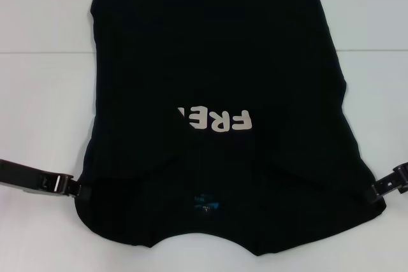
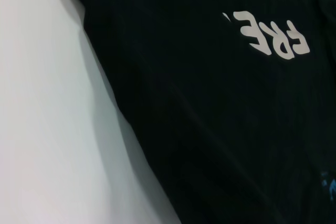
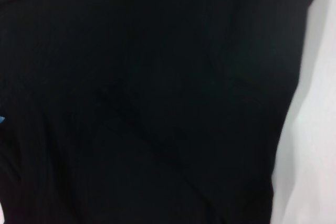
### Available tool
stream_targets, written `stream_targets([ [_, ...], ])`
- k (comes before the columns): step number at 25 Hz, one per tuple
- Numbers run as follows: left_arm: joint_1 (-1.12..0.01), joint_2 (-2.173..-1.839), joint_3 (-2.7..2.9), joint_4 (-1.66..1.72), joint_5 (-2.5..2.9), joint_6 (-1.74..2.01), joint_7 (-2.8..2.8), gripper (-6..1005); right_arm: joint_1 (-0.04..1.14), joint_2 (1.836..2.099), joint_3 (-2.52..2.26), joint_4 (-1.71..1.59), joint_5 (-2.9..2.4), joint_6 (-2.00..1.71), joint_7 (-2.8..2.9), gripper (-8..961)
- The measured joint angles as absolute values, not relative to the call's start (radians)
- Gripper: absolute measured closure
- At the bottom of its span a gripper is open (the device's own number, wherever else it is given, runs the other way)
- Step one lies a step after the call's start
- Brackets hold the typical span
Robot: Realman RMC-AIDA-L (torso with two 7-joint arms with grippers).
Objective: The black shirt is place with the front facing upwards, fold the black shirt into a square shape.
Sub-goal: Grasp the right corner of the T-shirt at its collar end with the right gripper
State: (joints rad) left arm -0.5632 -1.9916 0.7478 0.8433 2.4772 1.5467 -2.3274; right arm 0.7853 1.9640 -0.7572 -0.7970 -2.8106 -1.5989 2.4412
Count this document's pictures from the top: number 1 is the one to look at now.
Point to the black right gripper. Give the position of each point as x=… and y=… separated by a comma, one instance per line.
x=393, y=181

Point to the black t-shirt with white lettering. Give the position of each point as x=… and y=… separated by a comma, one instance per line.
x=216, y=61

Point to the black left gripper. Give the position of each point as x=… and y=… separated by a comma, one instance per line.
x=35, y=179

